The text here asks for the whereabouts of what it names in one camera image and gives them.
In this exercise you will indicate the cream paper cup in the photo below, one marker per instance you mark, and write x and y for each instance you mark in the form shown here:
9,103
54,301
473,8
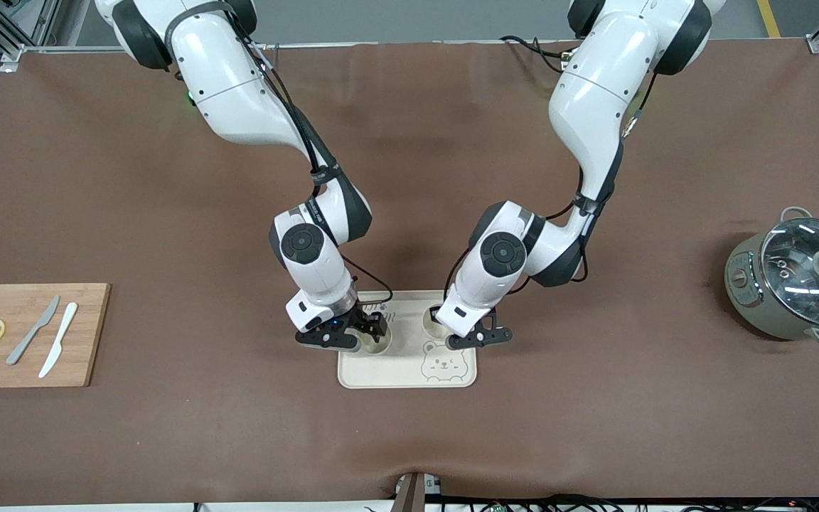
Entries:
379,344
429,326

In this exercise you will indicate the cream bear print tray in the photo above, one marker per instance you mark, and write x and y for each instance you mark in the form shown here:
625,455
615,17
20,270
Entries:
395,370

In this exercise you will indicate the white plastic knife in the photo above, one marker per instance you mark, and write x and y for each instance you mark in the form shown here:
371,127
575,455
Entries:
60,338

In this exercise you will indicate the glass pot lid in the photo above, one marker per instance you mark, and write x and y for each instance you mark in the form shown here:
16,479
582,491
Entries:
800,284

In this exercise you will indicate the grey plastic knife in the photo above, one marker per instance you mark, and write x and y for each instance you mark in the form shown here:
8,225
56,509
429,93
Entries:
29,336

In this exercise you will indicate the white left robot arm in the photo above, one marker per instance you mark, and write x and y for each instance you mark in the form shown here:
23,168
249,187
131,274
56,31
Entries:
594,92

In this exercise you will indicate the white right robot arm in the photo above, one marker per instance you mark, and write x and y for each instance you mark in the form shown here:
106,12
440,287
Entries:
225,78

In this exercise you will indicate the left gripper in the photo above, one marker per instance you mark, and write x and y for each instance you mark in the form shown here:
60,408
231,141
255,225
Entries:
434,311

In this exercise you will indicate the metal table edge bracket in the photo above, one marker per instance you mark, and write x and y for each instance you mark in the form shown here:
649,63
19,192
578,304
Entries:
413,494

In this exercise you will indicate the wooden cutting board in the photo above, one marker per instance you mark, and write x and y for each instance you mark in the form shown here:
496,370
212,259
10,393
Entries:
33,370

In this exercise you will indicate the grey pot with glass lid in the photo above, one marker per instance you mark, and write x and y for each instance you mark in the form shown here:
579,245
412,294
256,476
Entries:
754,306

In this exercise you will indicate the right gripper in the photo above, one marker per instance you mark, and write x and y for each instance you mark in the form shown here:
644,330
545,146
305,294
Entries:
367,321

